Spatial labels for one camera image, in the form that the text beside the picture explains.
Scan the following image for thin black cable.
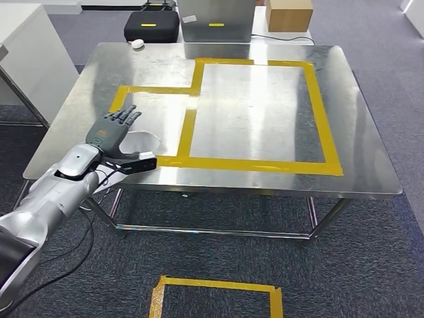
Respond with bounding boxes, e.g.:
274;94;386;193
251;33;315;46

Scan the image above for white plastic mirror cover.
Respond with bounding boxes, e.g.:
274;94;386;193
118;130;162;157

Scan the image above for stainless steel workbench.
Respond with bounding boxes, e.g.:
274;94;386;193
13;41;404;248

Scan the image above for white display plinth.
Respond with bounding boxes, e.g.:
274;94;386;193
398;0;424;28

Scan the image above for black zip case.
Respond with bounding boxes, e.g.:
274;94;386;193
123;9;181;44

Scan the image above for brown cardboard box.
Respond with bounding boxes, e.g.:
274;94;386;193
265;0;314;33

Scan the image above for white desk with metal legs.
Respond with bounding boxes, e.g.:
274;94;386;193
0;3;81;129

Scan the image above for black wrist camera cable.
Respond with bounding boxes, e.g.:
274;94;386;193
0;168;117;317

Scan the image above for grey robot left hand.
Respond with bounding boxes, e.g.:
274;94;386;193
85;104;143;160

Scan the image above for grey metal case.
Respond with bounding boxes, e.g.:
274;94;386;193
177;0;257;44

